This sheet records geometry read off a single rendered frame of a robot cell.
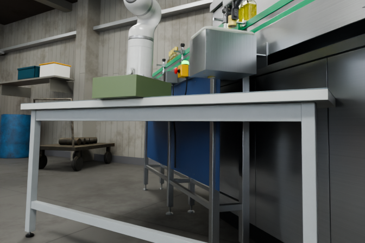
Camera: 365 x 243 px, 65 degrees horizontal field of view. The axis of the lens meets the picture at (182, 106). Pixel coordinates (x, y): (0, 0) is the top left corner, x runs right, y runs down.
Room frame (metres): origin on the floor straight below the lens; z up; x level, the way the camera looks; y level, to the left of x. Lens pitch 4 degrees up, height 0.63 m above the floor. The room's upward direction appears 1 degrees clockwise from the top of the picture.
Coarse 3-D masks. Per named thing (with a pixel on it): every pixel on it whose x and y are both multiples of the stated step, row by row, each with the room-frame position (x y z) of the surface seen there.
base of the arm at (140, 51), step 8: (128, 40) 1.30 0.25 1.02; (136, 40) 1.27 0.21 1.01; (144, 40) 1.27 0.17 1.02; (128, 48) 1.29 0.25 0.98; (136, 48) 1.27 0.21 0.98; (144, 48) 1.27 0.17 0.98; (152, 48) 1.31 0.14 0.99; (128, 56) 1.29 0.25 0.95; (136, 56) 1.27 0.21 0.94; (144, 56) 1.27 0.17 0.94; (152, 56) 1.31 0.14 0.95; (128, 64) 1.29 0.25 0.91; (136, 64) 1.27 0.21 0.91; (144, 64) 1.27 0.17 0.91; (152, 64) 1.32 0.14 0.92; (128, 72) 1.26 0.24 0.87; (136, 72) 1.27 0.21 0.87; (144, 72) 1.28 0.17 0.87; (152, 72) 1.32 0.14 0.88
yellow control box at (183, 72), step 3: (180, 66) 1.66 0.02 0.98; (183, 66) 1.65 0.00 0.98; (186, 66) 1.66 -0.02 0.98; (189, 66) 1.67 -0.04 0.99; (180, 69) 1.66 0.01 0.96; (183, 69) 1.65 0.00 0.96; (186, 69) 1.66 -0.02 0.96; (189, 69) 1.67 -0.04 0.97; (180, 72) 1.66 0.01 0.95; (183, 72) 1.65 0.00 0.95; (186, 72) 1.66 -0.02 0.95; (180, 75) 1.66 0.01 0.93; (183, 75) 1.65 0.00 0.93; (186, 75) 1.66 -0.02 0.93
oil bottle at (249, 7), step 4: (248, 0) 1.36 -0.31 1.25; (252, 0) 1.36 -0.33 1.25; (244, 4) 1.37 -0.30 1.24; (248, 4) 1.35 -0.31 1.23; (252, 4) 1.36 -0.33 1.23; (256, 4) 1.37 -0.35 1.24; (244, 8) 1.37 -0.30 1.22; (248, 8) 1.35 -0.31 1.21; (252, 8) 1.36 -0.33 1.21; (256, 8) 1.37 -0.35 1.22; (244, 12) 1.37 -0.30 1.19; (248, 12) 1.35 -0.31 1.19; (252, 12) 1.36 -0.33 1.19; (256, 12) 1.37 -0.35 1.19; (244, 16) 1.37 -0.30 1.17; (248, 16) 1.35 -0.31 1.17; (252, 16) 1.36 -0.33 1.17
